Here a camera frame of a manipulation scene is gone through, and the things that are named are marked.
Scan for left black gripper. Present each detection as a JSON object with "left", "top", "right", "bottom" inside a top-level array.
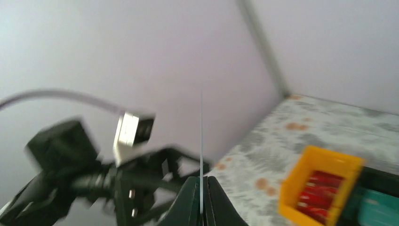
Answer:
[{"left": 113, "top": 146, "right": 212, "bottom": 226}]

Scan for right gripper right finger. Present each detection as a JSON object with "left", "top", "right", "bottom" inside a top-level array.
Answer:
[{"left": 203, "top": 176, "right": 248, "bottom": 226}]

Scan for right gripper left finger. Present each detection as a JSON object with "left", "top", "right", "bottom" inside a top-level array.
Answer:
[{"left": 157, "top": 177, "right": 200, "bottom": 226}]

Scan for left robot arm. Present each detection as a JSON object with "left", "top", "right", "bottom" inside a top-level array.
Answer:
[{"left": 0, "top": 114, "right": 210, "bottom": 226}]

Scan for red VIP cards stack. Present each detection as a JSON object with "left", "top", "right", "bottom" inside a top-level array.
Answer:
[{"left": 296, "top": 171, "right": 343, "bottom": 224}]

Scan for teal cards stack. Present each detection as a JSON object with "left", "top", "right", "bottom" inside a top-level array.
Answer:
[{"left": 358, "top": 189, "right": 399, "bottom": 226}]

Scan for floral table mat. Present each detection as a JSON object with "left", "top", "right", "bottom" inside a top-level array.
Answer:
[{"left": 210, "top": 96, "right": 399, "bottom": 226}]

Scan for near orange bin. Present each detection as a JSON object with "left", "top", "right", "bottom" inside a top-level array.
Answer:
[{"left": 278, "top": 146, "right": 365, "bottom": 226}]

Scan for black bin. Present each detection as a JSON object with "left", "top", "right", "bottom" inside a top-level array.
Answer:
[{"left": 336, "top": 167, "right": 399, "bottom": 226}]

